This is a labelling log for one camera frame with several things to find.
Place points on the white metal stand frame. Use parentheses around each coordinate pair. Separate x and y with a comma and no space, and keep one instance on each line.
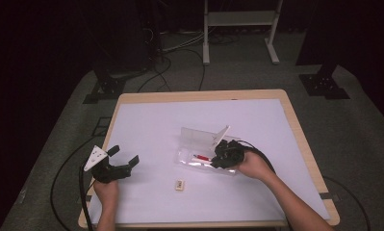
(239,18)

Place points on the clear plastic pencil case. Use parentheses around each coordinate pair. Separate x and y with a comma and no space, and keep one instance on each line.
(196,141)

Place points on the small beige eraser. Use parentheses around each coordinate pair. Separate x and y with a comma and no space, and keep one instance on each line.
(179,185)

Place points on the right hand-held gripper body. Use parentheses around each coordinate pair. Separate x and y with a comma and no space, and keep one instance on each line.
(233,154)

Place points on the red pen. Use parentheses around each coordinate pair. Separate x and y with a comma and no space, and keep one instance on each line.
(201,157)

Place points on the person's left hand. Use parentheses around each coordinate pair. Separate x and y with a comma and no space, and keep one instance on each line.
(107,192)

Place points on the white table mat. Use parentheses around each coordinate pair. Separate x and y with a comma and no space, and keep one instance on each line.
(154,128)

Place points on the person's right hand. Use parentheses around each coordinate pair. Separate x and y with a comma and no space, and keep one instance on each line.
(255,166)

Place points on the black stand base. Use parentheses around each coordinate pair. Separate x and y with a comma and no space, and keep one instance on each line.
(106,88)
(324,85)

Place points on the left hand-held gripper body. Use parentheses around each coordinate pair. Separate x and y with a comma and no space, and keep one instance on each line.
(107,171)

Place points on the black tape strip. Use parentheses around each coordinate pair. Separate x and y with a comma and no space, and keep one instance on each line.
(326,195)
(88,198)

